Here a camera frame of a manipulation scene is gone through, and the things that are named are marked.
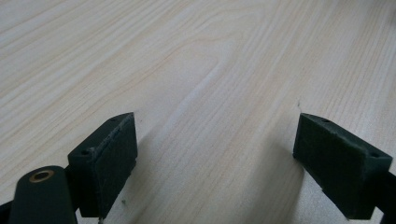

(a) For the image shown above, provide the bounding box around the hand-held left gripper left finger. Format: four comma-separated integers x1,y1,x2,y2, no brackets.
67,112,138,219

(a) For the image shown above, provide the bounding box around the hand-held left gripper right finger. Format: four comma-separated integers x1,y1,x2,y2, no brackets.
292,112,394,220

